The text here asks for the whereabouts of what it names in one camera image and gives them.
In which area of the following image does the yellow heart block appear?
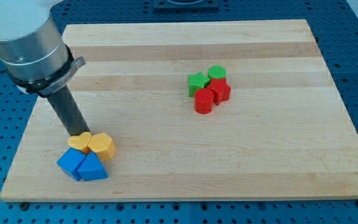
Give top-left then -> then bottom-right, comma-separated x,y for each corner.
67,132 -> 92,155

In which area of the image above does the green star block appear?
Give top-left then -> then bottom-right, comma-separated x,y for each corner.
188,72 -> 211,97

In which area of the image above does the blue cube block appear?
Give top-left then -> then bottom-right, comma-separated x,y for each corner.
57,147 -> 86,181

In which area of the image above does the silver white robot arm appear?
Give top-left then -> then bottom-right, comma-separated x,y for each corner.
0,0 -> 90,136

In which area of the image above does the yellow hexagon block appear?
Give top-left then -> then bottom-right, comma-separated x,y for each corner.
88,133 -> 116,162

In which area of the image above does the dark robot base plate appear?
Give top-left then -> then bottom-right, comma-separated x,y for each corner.
153,0 -> 220,10

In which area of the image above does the blue triangle block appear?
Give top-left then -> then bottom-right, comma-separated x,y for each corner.
78,152 -> 108,181

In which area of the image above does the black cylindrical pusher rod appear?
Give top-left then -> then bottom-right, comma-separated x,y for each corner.
47,86 -> 90,136

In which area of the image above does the wooden board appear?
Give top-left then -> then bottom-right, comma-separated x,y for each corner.
0,19 -> 358,202

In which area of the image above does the red star block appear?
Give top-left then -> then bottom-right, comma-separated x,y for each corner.
207,78 -> 231,105

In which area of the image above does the green cylinder block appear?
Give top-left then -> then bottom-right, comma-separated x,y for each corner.
208,65 -> 226,79

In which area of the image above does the red cylinder block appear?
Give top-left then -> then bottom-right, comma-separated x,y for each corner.
194,88 -> 214,114

